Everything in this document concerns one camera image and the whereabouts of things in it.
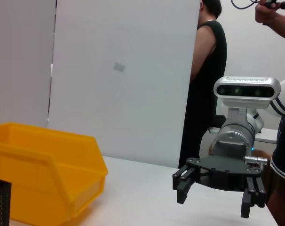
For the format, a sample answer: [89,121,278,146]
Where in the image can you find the bystander bare forearm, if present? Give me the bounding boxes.
[270,11,285,41]

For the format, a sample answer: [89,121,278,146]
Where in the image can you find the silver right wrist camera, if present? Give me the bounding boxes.
[213,76,281,118]

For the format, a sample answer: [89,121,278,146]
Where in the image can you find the person in dark striped shorts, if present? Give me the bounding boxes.
[267,110,285,226]

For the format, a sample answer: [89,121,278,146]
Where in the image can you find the yellow plastic storage bin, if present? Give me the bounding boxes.
[0,122,109,226]

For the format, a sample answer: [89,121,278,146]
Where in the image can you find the person in black sleeveless top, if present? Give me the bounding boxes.
[179,0,228,169]

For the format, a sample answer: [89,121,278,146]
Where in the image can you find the black mesh pen holder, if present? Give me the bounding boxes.
[0,178,12,226]

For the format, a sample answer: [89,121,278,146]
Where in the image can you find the dark controller cable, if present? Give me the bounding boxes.
[230,0,260,10]

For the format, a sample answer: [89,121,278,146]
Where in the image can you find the black handheld controller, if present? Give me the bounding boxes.
[262,0,285,9]

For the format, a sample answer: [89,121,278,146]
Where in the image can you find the white partition board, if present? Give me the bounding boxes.
[0,0,56,129]
[47,0,203,169]

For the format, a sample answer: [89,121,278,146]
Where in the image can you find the bystander bare hand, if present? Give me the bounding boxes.
[254,0,281,25]

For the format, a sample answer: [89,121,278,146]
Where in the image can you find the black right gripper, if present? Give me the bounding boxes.
[172,139,267,218]

